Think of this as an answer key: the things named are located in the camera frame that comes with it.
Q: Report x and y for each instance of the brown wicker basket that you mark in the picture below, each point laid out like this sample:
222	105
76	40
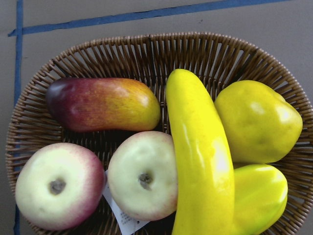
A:
216	59

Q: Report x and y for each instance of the pink white apple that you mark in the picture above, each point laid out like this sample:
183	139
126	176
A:
142	176
60	186

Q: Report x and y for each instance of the red yellow mango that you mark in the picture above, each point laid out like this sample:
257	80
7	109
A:
95	104

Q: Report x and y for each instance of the yellow pear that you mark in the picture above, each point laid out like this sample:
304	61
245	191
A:
261	127

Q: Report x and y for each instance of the white paper tag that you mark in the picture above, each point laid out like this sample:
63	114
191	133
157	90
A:
127	224

